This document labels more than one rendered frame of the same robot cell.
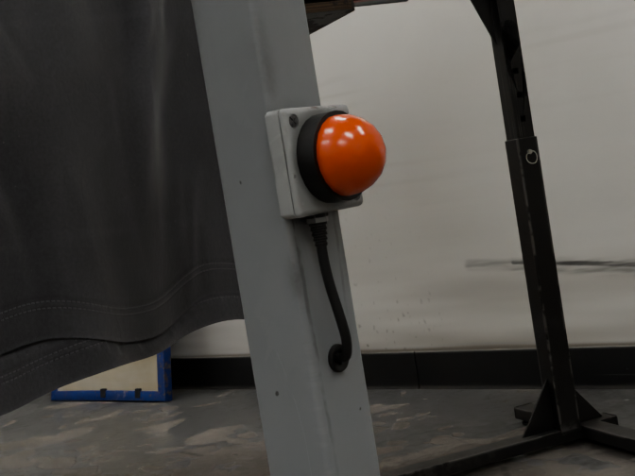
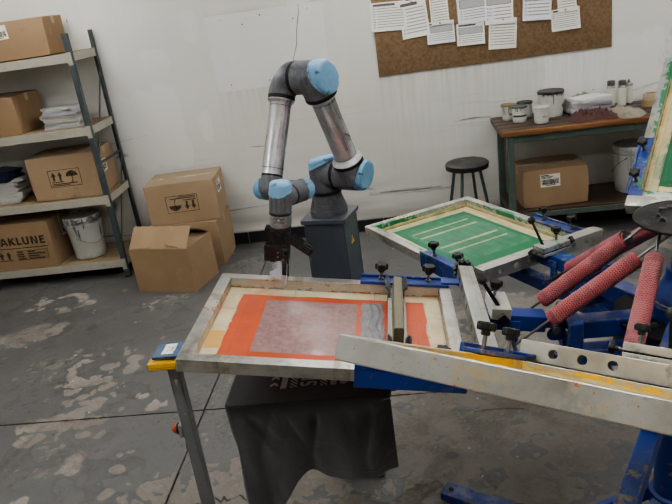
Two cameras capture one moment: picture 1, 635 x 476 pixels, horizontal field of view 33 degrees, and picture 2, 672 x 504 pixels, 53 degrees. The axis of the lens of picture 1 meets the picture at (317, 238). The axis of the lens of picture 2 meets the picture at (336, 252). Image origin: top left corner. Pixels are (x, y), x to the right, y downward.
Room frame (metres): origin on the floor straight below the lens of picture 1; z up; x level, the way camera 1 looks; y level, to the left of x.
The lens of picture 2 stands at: (2.56, -0.60, 2.02)
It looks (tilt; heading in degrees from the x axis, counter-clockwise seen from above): 21 degrees down; 147
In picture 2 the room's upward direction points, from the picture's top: 8 degrees counter-clockwise
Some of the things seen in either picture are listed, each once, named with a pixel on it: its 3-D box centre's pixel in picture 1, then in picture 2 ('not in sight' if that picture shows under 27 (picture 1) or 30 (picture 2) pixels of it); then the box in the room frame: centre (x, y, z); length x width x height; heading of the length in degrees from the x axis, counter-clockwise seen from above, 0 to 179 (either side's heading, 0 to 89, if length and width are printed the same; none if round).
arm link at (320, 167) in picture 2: not in sight; (325, 172); (0.41, 0.81, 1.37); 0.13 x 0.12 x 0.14; 20
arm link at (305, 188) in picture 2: not in sight; (294, 191); (0.63, 0.53, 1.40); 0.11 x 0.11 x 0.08; 20
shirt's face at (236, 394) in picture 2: not in sight; (314, 360); (0.93, 0.33, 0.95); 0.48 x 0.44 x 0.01; 50
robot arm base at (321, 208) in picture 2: not in sight; (327, 200); (0.41, 0.80, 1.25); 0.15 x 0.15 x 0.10
